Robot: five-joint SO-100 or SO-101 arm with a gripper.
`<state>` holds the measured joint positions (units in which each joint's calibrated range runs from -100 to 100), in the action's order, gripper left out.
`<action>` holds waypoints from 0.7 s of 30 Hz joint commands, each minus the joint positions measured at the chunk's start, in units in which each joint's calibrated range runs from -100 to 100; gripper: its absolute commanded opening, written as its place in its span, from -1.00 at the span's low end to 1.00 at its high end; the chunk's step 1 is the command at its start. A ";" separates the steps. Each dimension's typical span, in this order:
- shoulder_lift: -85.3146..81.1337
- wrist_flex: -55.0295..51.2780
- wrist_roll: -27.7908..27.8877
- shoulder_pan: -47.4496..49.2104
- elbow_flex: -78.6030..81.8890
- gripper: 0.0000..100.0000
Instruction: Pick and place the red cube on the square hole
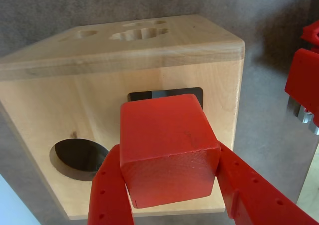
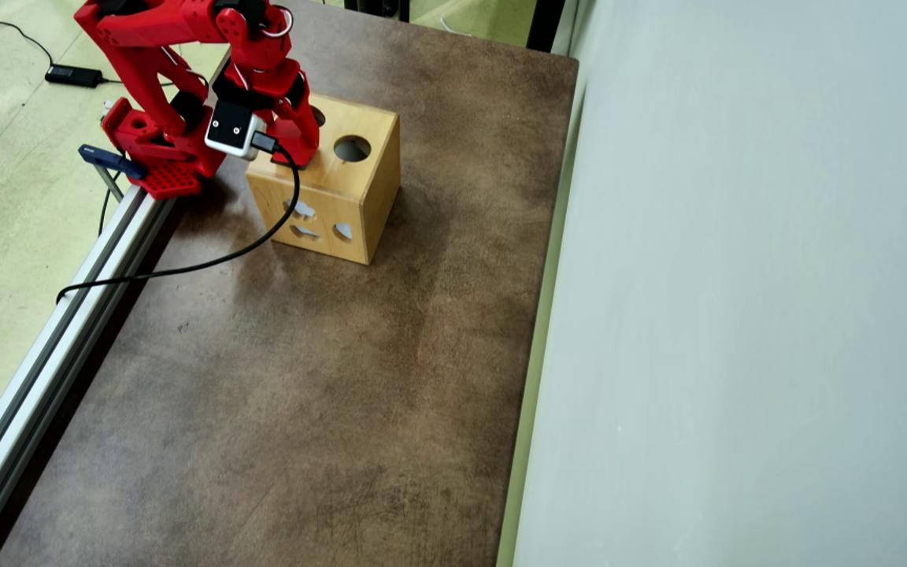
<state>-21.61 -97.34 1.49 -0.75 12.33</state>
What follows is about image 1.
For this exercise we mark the red wooden cube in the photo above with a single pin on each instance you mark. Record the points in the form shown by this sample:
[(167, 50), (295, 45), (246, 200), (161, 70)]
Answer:
[(167, 147)]

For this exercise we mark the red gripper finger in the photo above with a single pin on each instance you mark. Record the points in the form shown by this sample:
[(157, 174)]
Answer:
[(256, 200), (107, 197)]

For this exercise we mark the wooden shape sorter box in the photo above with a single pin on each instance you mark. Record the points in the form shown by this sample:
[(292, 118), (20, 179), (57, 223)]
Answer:
[(74, 98)]

